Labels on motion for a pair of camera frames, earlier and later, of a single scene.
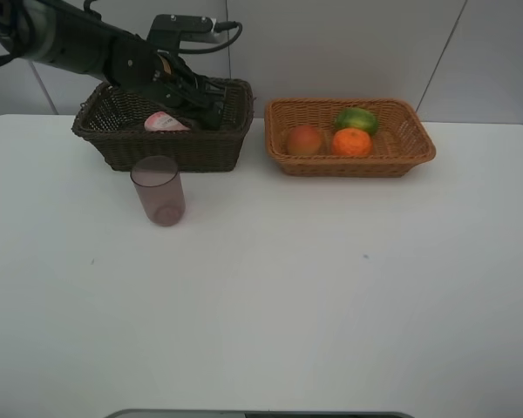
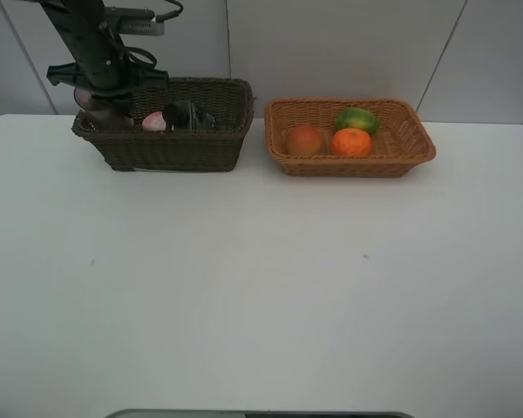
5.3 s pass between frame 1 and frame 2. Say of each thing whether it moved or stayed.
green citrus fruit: stayed
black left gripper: moved
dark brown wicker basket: stayed
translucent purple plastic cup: moved
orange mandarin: stayed
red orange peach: stayed
